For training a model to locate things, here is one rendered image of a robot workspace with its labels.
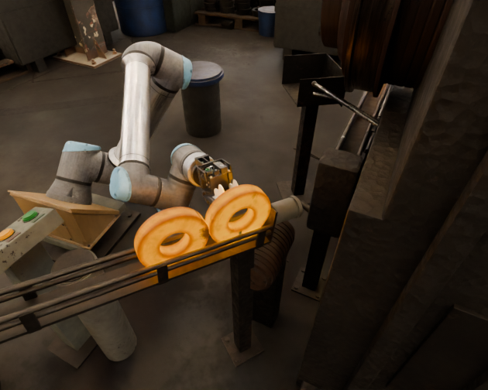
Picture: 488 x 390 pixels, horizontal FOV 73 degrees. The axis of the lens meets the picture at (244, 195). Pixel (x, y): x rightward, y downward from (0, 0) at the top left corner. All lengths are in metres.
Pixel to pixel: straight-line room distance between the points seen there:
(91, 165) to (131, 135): 0.63
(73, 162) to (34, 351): 0.76
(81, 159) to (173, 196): 0.73
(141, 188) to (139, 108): 0.28
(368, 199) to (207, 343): 0.95
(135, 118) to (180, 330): 0.82
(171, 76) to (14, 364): 1.21
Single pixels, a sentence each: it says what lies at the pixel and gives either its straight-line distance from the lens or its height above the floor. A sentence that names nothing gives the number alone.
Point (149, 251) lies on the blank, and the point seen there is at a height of 0.73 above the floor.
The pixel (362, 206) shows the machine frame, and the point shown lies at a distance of 0.61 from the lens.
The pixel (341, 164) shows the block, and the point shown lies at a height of 0.80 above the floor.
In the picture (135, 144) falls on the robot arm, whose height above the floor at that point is 0.73.
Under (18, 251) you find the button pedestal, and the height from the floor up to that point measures 0.59.
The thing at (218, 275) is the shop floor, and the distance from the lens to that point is 1.53.
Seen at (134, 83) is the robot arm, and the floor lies 0.81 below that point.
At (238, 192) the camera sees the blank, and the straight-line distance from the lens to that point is 0.70.
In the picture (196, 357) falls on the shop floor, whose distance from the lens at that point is 1.38.
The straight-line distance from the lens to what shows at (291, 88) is 1.63.
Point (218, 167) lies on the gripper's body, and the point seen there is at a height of 0.78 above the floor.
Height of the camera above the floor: 1.28
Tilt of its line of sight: 43 degrees down
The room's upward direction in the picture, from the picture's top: straight up
